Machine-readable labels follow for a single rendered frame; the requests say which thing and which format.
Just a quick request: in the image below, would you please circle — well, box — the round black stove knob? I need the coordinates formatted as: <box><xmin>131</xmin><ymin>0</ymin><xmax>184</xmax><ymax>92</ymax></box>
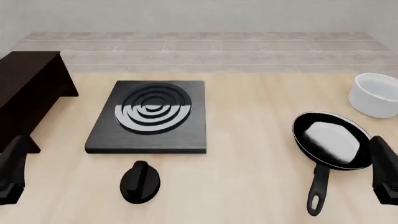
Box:
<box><xmin>119</xmin><ymin>160</ymin><xmax>162</xmax><ymax>205</ymax></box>

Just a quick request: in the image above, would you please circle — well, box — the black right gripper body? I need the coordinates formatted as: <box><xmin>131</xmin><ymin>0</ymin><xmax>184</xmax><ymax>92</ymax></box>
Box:
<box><xmin>372</xmin><ymin>182</ymin><xmax>398</xmax><ymax>207</ymax></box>

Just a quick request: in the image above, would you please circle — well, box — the flat black stove plate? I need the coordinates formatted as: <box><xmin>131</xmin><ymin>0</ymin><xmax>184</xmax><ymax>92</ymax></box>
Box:
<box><xmin>85</xmin><ymin>80</ymin><xmax>208</xmax><ymax>155</ymax></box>

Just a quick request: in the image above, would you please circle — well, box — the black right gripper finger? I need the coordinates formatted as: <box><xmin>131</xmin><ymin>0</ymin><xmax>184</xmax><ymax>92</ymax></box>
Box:
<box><xmin>368</xmin><ymin>135</ymin><xmax>398</xmax><ymax>189</ymax></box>

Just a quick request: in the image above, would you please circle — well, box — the white round bowl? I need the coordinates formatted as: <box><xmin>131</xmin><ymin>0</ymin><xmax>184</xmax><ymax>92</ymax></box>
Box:
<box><xmin>348</xmin><ymin>72</ymin><xmax>398</xmax><ymax>119</ymax></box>

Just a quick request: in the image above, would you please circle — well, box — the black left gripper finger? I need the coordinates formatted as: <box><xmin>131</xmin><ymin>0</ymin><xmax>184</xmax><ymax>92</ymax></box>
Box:
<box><xmin>0</xmin><ymin>134</ymin><xmax>32</xmax><ymax>189</ymax></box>

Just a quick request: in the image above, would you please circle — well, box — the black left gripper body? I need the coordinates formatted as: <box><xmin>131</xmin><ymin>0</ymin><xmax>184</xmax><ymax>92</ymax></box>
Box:
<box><xmin>0</xmin><ymin>183</ymin><xmax>25</xmax><ymax>207</ymax></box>

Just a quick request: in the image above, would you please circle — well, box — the dark wooden cabinet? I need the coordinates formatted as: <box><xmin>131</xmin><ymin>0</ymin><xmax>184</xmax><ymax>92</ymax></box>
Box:
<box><xmin>0</xmin><ymin>50</ymin><xmax>79</xmax><ymax>154</ymax></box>

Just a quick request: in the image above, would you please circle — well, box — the black frying pan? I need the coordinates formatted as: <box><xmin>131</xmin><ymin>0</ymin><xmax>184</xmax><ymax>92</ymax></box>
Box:
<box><xmin>292</xmin><ymin>111</ymin><xmax>374</xmax><ymax>217</ymax></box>

